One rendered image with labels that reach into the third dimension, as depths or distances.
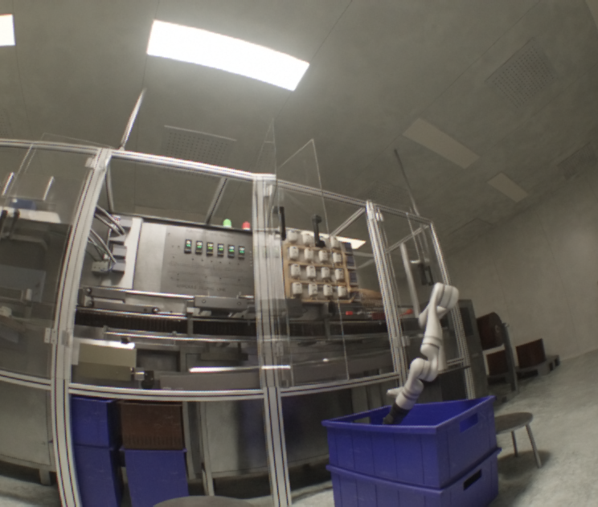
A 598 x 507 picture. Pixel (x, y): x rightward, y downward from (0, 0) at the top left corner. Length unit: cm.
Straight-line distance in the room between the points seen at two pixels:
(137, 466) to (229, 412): 59
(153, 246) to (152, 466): 135
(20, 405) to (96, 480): 58
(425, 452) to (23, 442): 176
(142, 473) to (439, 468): 113
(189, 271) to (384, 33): 218
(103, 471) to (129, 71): 250
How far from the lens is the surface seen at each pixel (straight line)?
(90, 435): 142
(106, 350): 140
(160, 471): 143
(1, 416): 186
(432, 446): 93
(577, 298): 556
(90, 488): 149
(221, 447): 169
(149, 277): 197
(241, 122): 271
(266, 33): 225
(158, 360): 187
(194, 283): 198
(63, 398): 135
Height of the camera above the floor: 62
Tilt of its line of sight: 24 degrees up
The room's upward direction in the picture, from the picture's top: 6 degrees counter-clockwise
